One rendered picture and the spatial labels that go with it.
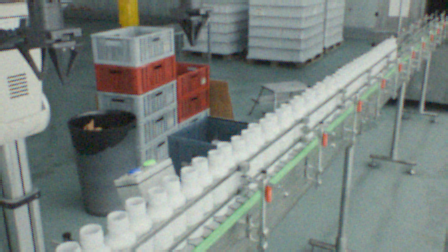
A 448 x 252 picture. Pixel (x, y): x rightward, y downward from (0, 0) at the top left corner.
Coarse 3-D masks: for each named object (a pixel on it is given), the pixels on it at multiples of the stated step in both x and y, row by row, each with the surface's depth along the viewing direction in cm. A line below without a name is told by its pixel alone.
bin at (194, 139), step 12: (204, 120) 211; (216, 120) 211; (228, 120) 208; (180, 132) 195; (192, 132) 204; (204, 132) 213; (216, 132) 213; (228, 132) 210; (240, 132) 206; (168, 144) 189; (180, 144) 186; (192, 144) 183; (204, 144) 179; (180, 156) 188; (204, 156) 182; (180, 168) 190; (180, 180) 192
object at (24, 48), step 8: (24, 40) 85; (56, 40) 85; (16, 48) 84; (24, 48) 84; (32, 48) 85; (40, 48) 88; (24, 56) 84; (48, 56) 88; (32, 64) 85; (40, 72) 87; (40, 80) 87
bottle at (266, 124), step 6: (264, 120) 139; (270, 120) 138; (264, 126) 136; (270, 126) 136; (264, 132) 136; (270, 132) 137; (264, 138) 136; (270, 138) 136; (264, 144) 136; (270, 150) 137; (264, 156) 138; (270, 156) 138; (264, 162) 138; (270, 168) 140
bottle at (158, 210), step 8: (152, 192) 95; (160, 192) 96; (152, 200) 93; (160, 200) 93; (152, 208) 93; (160, 208) 93; (168, 208) 95; (152, 216) 93; (160, 216) 93; (168, 216) 94; (152, 224) 93; (160, 232) 94; (168, 232) 95; (160, 240) 95; (168, 240) 96; (160, 248) 95
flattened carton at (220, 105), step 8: (216, 80) 468; (216, 88) 474; (224, 88) 469; (216, 96) 479; (224, 96) 474; (216, 104) 484; (224, 104) 479; (216, 112) 489; (224, 112) 484; (232, 112) 485
